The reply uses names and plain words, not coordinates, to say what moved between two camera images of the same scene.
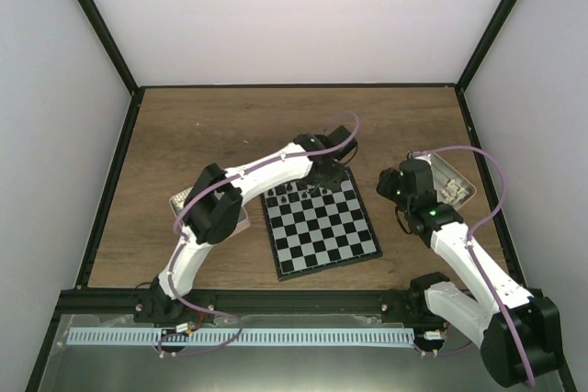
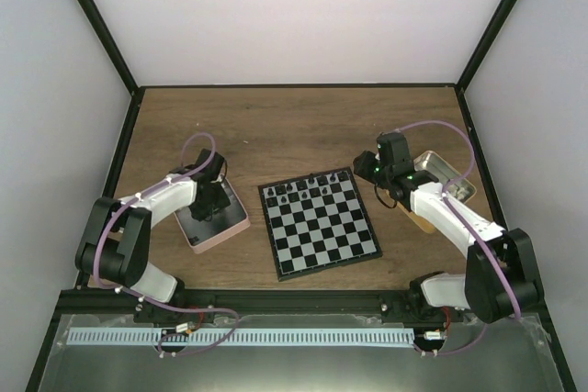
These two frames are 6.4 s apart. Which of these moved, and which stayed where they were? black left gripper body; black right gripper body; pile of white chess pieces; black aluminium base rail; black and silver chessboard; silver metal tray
Moved: black right gripper body; black left gripper body
Stayed: black aluminium base rail; pile of white chess pieces; black and silver chessboard; silver metal tray
